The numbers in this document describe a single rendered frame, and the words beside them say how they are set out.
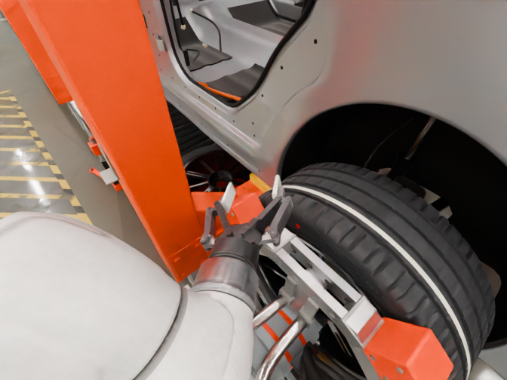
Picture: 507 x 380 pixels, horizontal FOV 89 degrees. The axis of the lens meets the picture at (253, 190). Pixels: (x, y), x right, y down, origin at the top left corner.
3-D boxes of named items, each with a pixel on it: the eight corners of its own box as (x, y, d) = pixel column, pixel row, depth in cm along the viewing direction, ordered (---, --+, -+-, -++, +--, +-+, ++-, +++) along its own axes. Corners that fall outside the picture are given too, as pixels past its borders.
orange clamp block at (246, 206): (272, 222, 64) (256, 191, 62) (248, 240, 60) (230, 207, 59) (259, 222, 70) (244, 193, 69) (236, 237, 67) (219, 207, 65)
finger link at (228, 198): (228, 212, 53) (225, 213, 53) (236, 192, 58) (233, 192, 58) (223, 201, 51) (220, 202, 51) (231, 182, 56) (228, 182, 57)
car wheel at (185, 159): (290, 190, 179) (293, 164, 161) (235, 265, 141) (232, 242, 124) (215, 156, 203) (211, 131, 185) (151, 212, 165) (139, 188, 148)
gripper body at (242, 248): (213, 287, 41) (228, 243, 49) (264, 286, 39) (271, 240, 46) (195, 257, 37) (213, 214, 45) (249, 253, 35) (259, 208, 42)
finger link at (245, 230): (237, 231, 42) (243, 234, 41) (277, 191, 48) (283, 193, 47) (244, 247, 44) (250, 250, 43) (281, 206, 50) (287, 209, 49)
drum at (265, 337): (321, 335, 72) (333, 320, 62) (265, 398, 63) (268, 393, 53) (286, 297, 80) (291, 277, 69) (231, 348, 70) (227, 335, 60)
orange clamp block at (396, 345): (403, 347, 47) (456, 366, 39) (379, 381, 44) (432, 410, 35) (382, 314, 47) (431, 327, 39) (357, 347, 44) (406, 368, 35)
